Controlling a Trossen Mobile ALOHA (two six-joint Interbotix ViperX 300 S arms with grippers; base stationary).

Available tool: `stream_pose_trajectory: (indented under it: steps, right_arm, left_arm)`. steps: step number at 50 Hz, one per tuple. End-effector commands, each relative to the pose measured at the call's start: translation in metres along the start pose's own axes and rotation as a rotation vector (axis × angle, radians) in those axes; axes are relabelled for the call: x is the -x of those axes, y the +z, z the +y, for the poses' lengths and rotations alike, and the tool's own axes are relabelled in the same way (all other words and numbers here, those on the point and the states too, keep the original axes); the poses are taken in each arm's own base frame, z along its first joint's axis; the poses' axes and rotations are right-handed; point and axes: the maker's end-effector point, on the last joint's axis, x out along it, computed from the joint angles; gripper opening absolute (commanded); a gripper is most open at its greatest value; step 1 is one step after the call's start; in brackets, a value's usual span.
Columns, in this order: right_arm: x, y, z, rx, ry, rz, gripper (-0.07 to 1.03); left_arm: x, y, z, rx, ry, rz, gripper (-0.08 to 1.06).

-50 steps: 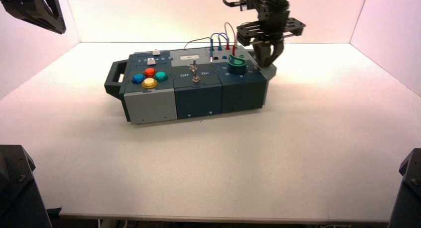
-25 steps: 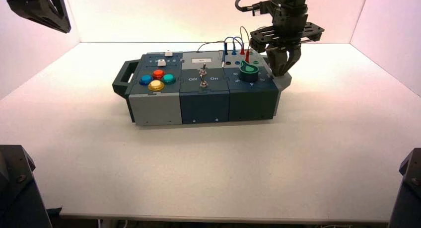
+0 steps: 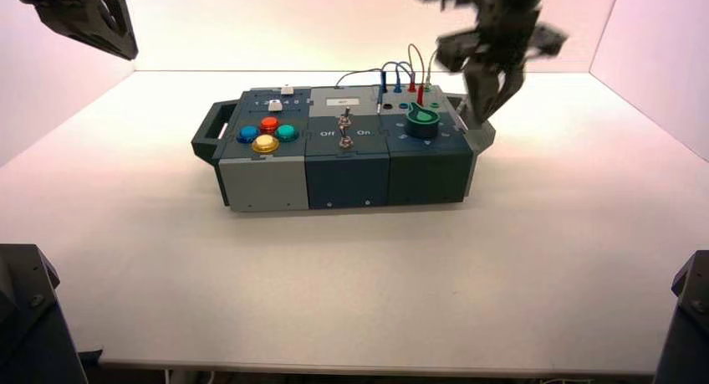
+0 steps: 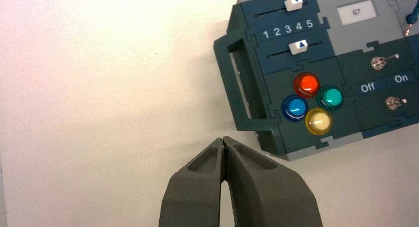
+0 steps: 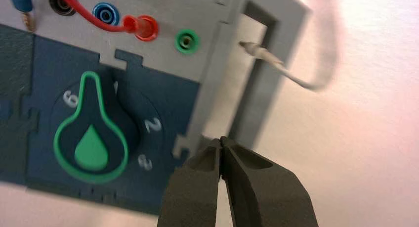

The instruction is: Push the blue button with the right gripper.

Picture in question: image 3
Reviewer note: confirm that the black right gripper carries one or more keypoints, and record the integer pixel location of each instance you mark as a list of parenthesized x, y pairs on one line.
[(507, 21)]

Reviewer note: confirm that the dark modular control box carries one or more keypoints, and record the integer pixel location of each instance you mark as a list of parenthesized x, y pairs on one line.
[(346, 176)]

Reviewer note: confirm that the blue round push button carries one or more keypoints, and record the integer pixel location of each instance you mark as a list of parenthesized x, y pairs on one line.
[(248, 134)]

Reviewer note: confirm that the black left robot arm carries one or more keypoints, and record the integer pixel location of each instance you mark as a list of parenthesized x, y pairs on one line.
[(28, 326)]

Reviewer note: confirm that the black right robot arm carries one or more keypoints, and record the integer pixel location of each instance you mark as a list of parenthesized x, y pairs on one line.
[(687, 343)]

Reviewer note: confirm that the red round push button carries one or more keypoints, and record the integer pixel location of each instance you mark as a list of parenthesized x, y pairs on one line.
[(269, 125)]

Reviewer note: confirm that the teal round push button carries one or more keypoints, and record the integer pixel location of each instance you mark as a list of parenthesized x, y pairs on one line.
[(287, 132)]

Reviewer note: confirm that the yellow round push button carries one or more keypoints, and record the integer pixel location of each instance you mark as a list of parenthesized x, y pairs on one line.
[(265, 143)]

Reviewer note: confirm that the green rotary knob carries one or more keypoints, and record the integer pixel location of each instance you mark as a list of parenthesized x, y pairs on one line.
[(422, 122)]

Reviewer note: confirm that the white label plate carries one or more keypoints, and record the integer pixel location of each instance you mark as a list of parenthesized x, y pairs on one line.
[(342, 101)]

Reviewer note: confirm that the small white slider knob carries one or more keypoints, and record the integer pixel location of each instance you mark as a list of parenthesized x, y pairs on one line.
[(287, 89)]

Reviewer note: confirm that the metal toggle switch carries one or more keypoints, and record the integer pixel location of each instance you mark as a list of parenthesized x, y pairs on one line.
[(344, 115), (345, 139)]

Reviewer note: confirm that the white rocker switch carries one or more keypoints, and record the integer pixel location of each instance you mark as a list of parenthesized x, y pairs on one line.
[(272, 105)]

